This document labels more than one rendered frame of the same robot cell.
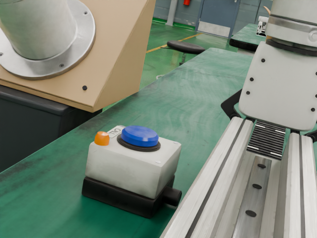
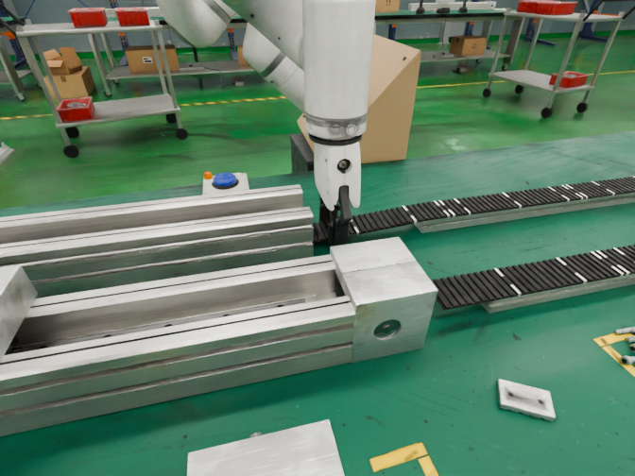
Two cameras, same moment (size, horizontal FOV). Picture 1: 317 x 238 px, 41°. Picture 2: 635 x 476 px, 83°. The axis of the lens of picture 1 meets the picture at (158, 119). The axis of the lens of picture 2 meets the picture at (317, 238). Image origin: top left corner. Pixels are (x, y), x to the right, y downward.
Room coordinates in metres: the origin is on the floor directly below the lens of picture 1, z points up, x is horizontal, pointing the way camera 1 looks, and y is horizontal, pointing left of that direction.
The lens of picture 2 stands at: (0.30, -0.58, 1.14)
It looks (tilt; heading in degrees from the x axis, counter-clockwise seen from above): 36 degrees down; 62
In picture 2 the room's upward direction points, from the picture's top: straight up
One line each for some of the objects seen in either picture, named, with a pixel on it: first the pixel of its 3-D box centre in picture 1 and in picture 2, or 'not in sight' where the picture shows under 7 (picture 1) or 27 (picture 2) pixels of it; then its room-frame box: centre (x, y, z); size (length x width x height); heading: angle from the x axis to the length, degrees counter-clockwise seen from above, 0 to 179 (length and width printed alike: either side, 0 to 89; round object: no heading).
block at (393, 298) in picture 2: not in sight; (372, 290); (0.51, -0.32, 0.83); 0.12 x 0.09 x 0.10; 76
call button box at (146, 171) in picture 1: (141, 169); (228, 199); (0.42, 0.01, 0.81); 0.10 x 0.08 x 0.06; 76
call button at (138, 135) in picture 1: (139, 139); (225, 181); (0.42, 0.02, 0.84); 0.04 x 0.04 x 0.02
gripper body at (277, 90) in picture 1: (285, 81); (334, 163); (0.55, -0.15, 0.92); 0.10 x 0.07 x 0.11; 76
